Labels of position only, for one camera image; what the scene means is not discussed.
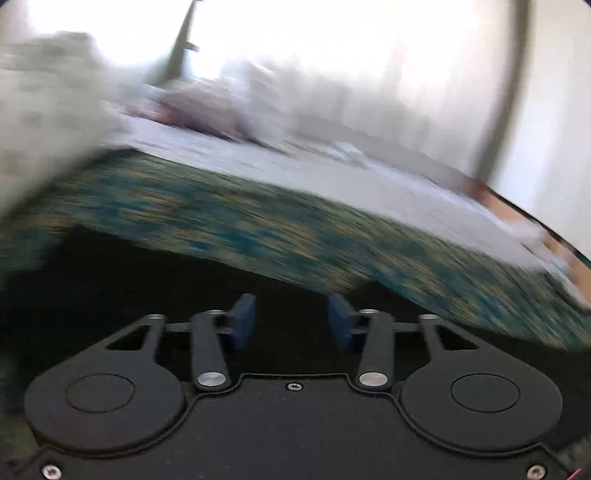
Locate black pants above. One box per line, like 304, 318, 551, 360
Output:
1, 227, 362, 383

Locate teal patterned bedspread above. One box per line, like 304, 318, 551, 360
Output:
1, 150, 590, 463

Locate white bed sheet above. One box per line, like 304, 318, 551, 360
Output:
107, 117, 576, 292

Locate grey patterned pillow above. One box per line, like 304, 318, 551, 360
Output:
126, 79, 260, 144

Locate green curtain left panel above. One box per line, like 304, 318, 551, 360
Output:
147, 0, 197, 86

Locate white sheer curtain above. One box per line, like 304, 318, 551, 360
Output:
191, 1, 510, 157

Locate white pillow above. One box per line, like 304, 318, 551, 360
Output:
1, 33, 127, 215

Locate wooden bed frame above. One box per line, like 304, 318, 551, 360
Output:
453, 175, 590, 276

